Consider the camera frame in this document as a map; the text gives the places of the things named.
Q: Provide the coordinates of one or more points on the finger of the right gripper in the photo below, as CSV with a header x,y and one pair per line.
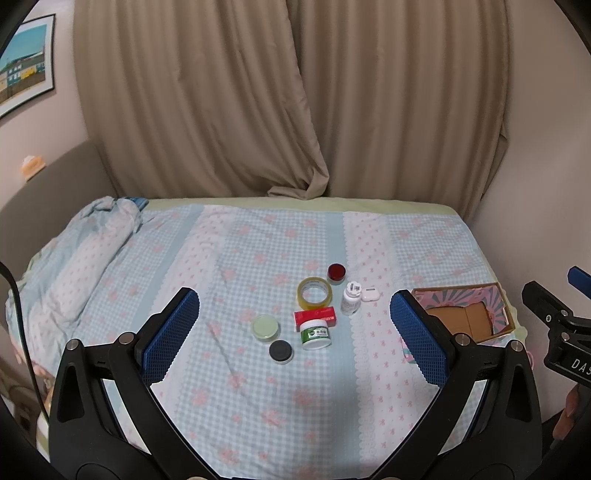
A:
x,y
578,278
555,315

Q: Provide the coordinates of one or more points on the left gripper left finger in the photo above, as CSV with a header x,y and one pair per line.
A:
x,y
105,421

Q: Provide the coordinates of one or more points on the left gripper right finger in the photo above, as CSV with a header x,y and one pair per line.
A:
x,y
485,420

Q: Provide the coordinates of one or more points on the white pill bottle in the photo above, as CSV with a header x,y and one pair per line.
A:
x,y
351,298

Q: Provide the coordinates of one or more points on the pale green round tin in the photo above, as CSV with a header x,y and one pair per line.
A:
x,y
265,328

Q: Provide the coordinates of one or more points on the green label cream jar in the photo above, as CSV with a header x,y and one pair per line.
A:
x,y
315,335

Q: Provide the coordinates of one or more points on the person right hand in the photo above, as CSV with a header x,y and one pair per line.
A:
x,y
566,420

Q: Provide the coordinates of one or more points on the pink cardboard box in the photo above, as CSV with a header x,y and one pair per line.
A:
x,y
466,311

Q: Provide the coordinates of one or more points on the crumpled blue blanket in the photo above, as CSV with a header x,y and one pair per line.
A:
x,y
59,279

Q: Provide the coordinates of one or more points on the white earbuds case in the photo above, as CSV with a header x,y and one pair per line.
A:
x,y
371,294

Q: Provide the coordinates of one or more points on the dark red round jar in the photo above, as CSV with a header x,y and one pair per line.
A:
x,y
336,273

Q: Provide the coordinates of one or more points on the red small box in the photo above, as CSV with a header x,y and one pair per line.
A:
x,y
326,314

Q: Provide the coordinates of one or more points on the clear tape roll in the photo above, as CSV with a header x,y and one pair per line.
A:
x,y
314,293

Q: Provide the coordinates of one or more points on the grey headboard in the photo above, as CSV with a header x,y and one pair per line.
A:
x,y
42,208

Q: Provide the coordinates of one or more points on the beige curtain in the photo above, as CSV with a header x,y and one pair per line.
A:
x,y
393,100

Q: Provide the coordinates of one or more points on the small beige object on headboard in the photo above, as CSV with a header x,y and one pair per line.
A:
x,y
31,166

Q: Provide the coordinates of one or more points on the framed picture on wall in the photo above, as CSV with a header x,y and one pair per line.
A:
x,y
27,64

